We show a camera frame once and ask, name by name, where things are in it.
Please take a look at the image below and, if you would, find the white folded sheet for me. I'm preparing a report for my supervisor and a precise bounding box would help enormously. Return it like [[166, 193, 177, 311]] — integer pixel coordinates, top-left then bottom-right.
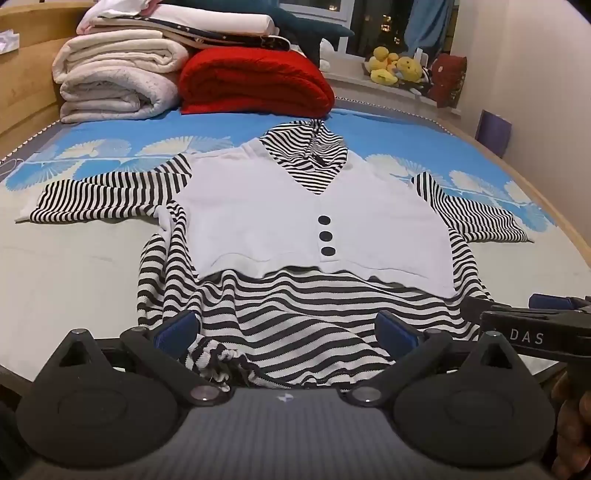
[[76, 0, 274, 38]]

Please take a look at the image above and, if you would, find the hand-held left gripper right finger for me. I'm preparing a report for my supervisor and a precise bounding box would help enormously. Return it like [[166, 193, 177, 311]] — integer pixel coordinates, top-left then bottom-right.
[[344, 311, 525, 407]]

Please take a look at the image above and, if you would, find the cream folded blanket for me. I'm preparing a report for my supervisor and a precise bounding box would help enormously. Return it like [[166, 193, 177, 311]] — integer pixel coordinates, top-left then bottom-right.
[[52, 33, 191, 85]]

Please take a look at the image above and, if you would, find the red folded blanket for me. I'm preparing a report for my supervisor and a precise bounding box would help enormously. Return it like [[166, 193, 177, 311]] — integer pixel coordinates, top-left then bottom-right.
[[178, 48, 335, 117]]

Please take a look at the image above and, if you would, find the purple box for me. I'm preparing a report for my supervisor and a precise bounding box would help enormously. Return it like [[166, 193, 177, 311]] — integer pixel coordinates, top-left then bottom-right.
[[475, 110, 513, 158]]

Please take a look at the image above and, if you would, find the wooden headboard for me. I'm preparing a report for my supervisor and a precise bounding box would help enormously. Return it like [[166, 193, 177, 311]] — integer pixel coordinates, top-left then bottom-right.
[[0, 0, 99, 160]]

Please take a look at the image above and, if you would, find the window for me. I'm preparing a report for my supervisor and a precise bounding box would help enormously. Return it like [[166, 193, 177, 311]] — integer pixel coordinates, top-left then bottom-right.
[[339, 0, 416, 52]]

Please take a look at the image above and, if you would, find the blue curtain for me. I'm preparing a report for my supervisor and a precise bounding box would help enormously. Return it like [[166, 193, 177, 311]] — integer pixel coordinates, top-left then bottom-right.
[[404, 0, 461, 57]]

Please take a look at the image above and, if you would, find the striped hoodie with white vest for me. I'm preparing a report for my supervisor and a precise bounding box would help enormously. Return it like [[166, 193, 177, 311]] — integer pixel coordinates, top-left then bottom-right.
[[16, 119, 534, 393]]

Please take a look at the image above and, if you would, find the yellow round plush toy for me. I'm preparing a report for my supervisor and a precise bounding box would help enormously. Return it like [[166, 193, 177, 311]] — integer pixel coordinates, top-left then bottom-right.
[[394, 55, 424, 85]]

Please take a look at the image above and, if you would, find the blue patterned bed sheet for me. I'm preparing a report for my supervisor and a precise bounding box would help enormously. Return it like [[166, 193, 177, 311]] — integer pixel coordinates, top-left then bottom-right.
[[0, 95, 591, 384]]

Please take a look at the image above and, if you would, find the white textured folded blanket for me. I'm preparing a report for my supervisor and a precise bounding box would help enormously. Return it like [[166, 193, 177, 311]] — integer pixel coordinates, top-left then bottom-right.
[[59, 67, 185, 124]]

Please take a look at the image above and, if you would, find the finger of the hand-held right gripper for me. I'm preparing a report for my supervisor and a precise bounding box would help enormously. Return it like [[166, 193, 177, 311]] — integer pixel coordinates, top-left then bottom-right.
[[461, 295, 514, 326], [529, 295, 591, 317]]

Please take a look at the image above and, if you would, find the wooden bed frame edge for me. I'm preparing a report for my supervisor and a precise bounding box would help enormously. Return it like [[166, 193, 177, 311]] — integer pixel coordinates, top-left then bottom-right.
[[443, 117, 591, 268]]

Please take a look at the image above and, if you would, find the yellow duck plush toy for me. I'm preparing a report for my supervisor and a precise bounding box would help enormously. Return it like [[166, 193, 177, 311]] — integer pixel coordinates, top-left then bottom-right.
[[368, 46, 402, 86]]

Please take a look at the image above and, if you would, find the person's right hand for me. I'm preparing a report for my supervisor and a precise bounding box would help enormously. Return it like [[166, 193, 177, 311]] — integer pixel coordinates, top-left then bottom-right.
[[551, 369, 591, 478]]

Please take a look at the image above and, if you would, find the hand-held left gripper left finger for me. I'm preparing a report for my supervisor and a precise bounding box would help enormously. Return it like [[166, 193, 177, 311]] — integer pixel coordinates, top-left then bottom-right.
[[45, 310, 227, 407]]

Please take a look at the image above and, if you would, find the dark red cushion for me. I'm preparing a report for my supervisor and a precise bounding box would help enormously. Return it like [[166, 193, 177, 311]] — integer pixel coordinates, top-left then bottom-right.
[[427, 53, 468, 108]]

